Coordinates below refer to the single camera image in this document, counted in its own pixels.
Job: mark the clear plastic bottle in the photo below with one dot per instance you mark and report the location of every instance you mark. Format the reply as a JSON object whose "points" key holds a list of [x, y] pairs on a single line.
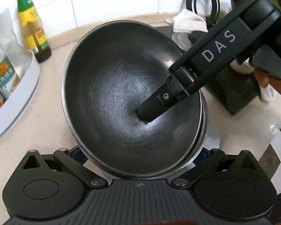
{"points": [[9, 41]]}

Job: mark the green label condiment jar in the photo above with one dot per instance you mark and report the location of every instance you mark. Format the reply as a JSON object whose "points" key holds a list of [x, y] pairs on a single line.
{"points": [[9, 79]]}

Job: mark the black induction cooktop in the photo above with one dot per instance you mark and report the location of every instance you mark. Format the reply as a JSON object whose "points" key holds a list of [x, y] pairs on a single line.
{"points": [[233, 89]]}

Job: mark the white dish cloth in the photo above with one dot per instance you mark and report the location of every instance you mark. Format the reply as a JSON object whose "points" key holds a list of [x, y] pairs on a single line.
{"points": [[186, 22]]}

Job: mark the green yellow sauce bottle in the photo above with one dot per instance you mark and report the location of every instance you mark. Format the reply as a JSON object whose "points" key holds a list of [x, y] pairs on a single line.
{"points": [[32, 30]]}

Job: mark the steel pot lid black knob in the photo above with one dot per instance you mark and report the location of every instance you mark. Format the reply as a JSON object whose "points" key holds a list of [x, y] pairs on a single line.
{"points": [[186, 40]]}

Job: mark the person's right hand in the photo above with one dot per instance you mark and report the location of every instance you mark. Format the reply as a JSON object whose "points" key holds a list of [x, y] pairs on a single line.
{"points": [[264, 80]]}

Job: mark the large steel bowl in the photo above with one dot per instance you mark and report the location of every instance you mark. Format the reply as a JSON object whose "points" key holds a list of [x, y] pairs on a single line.
{"points": [[111, 70]]}

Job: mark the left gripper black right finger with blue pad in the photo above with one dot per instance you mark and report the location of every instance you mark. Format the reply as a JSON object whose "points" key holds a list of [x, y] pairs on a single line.
{"points": [[204, 163]]}

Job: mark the black ring wall rack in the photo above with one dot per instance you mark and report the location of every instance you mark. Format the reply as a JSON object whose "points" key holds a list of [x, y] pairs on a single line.
{"points": [[209, 10]]}

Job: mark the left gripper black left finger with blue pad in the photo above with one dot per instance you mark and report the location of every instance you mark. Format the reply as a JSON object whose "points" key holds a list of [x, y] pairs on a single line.
{"points": [[72, 161]]}

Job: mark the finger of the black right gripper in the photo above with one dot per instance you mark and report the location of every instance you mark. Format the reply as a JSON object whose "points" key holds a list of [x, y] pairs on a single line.
{"points": [[161, 98]]}

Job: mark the white plastic tray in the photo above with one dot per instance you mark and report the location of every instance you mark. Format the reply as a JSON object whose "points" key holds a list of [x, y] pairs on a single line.
{"points": [[16, 104]]}

